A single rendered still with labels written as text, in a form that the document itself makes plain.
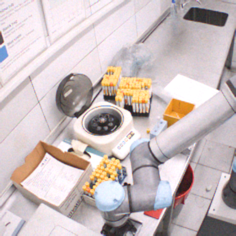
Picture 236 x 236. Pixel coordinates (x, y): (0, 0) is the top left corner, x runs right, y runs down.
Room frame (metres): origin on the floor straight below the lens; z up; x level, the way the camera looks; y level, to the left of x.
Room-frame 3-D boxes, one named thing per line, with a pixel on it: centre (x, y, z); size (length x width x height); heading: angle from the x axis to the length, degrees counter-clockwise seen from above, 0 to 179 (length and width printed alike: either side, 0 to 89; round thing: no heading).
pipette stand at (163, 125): (0.83, -0.18, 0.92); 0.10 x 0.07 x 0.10; 141
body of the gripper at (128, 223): (0.33, 0.06, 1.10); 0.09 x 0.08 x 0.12; 146
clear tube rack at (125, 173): (0.61, 0.09, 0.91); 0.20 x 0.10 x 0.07; 146
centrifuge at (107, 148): (0.90, 0.06, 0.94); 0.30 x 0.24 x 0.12; 47
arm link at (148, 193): (0.35, -0.05, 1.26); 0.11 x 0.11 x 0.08; 88
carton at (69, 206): (0.64, 0.32, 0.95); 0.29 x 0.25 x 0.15; 56
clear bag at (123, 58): (1.43, -0.08, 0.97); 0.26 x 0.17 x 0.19; 160
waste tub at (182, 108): (0.92, -0.31, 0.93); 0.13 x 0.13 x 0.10; 55
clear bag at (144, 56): (1.55, -0.21, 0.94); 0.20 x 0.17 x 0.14; 120
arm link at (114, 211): (0.33, 0.05, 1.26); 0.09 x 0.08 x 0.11; 88
